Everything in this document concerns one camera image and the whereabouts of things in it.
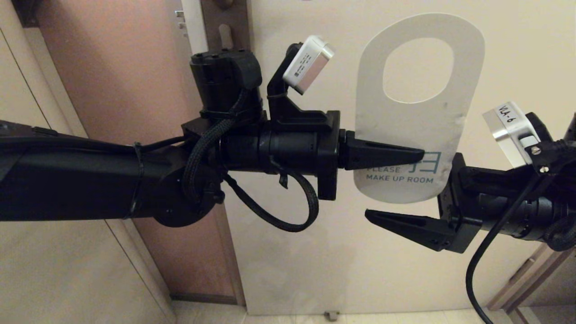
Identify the white and blue door hanger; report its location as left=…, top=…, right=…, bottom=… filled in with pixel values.
left=353, top=13, right=486, bottom=204

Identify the white room door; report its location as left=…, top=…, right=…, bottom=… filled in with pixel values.
left=166, top=0, right=576, bottom=315

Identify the beige door jamb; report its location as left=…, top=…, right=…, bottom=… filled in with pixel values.
left=0, top=0, right=177, bottom=324

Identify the black braided left cable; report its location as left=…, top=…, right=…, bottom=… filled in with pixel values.
left=182, top=89, right=320, bottom=234

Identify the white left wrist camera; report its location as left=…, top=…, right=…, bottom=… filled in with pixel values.
left=282, top=35, right=335, bottom=95

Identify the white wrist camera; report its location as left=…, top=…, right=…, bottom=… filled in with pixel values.
left=282, top=35, right=335, bottom=95
left=482, top=103, right=541, bottom=167

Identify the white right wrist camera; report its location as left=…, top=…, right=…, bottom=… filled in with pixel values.
left=482, top=103, right=541, bottom=167

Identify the brown handle backplate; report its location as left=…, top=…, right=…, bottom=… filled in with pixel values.
left=200, top=0, right=251, bottom=53

